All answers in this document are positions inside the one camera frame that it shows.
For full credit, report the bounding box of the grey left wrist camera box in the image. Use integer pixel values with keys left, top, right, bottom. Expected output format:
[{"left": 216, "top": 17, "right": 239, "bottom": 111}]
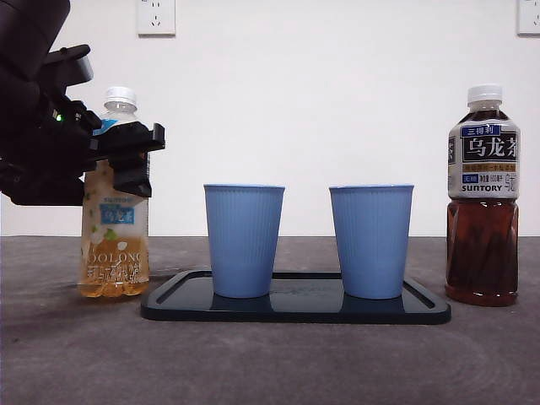
[{"left": 41, "top": 44, "right": 95, "bottom": 88}]

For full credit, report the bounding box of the dark oolong tea bottle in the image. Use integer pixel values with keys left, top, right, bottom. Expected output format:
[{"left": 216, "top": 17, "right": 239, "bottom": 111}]
[{"left": 445, "top": 84, "right": 522, "bottom": 308}]

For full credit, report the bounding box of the jasmine oolong tea bottle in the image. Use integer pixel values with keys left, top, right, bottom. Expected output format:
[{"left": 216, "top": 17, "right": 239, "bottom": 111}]
[{"left": 78, "top": 86, "right": 151, "bottom": 299}]

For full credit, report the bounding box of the dark teal rectangular tray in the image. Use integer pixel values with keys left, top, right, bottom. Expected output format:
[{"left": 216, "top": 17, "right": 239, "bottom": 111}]
[{"left": 139, "top": 270, "right": 452, "bottom": 325}]

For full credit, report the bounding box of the blue ribbed plastic cup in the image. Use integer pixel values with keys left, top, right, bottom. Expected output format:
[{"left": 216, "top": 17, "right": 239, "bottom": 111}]
[
  {"left": 202, "top": 183, "right": 287, "bottom": 300},
  {"left": 328, "top": 183, "right": 415, "bottom": 300}
]

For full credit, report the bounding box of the white wall socket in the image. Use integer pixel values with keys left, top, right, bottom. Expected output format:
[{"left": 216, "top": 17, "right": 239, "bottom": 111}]
[
  {"left": 516, "top": 0, "right": 540, "bottom": 37},
  {"left": 136, "top": 0, "right": 176, "bottom": 37}
]

